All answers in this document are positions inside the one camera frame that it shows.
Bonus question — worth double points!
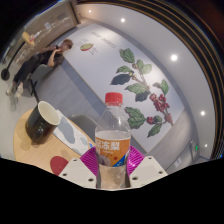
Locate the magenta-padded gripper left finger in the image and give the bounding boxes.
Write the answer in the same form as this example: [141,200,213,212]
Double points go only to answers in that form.
[58,145,100,190]

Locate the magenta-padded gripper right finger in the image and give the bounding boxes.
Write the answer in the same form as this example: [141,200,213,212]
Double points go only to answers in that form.
[125,145,169,190]

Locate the clear red-capped drink bottle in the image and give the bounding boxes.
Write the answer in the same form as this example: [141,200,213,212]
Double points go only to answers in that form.
[94,92,132,190]

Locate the flat round red coaster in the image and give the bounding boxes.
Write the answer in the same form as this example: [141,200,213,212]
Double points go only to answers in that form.
[49,155,70,177]

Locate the grey upholstered chair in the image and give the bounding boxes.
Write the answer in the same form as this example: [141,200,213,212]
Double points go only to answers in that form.
[68,114,98,141]

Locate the black mug with white inside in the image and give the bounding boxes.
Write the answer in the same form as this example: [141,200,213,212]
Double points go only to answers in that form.
[25,100,62,145]

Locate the grey chair with black legs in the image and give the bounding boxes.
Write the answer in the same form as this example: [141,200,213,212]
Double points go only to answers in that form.
[26,63,56,101]

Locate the round ceiling lights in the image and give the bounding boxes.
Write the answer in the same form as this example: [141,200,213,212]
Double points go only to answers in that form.
[87,8,209,149]

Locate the person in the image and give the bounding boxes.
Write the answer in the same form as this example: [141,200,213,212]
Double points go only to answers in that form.
[5,38,74,99]

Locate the round yellow-topped side table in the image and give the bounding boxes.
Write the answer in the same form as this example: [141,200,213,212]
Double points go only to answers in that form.
[0,31,36,81]

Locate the coffee branch wall mural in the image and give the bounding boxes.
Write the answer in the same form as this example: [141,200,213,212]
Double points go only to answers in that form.
[63,23,185,153]

